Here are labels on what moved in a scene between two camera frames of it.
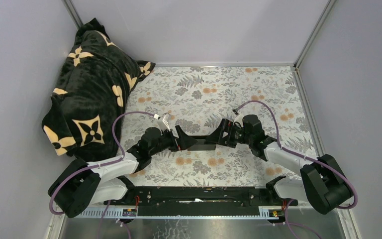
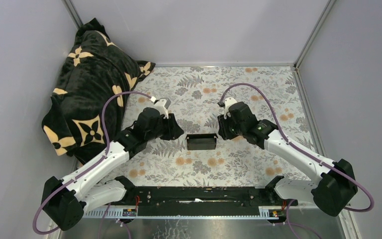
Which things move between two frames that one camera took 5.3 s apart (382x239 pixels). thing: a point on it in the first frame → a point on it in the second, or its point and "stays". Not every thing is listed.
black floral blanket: x=96 y=78 stays
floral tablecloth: x=203 y=98 stays
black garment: x=201 y=145 stays
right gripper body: x=235 y=134 → x=230 y=130
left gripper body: x=167 y=142 → x=165 y=130
